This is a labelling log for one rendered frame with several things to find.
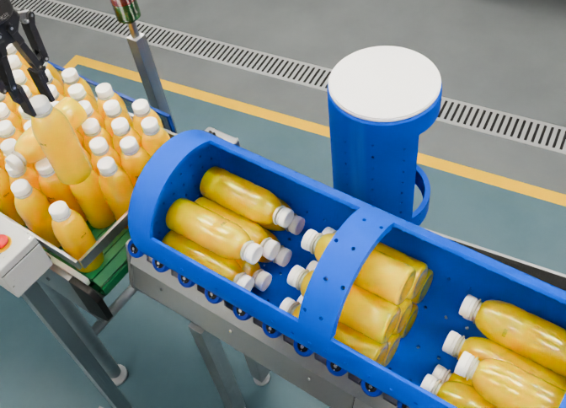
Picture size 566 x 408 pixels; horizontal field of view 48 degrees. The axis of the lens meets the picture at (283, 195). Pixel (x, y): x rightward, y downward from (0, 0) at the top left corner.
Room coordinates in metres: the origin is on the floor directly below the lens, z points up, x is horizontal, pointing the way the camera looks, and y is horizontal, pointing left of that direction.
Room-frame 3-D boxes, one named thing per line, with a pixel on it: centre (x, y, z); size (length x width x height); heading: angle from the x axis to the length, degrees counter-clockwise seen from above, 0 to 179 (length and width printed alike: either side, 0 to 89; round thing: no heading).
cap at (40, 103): (0.95, 0.42, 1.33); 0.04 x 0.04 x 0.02
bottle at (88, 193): (1.02, 0.45, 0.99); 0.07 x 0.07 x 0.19
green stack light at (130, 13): (1.46, 0.32, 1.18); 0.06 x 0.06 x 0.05
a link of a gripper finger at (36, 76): (0.96, 0.41, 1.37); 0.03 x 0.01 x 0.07; 48
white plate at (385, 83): (1.20, -0.29, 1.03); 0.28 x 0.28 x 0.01
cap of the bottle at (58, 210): (0.89, 0.47, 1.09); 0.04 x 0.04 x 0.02
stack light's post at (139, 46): (1.46, 0.32, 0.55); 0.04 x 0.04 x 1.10; 48
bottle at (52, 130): (0.95, 0.42, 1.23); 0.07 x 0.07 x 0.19
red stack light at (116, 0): (1.46, 0.32, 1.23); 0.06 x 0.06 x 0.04
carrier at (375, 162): (1.20, -0.29, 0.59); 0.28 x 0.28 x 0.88
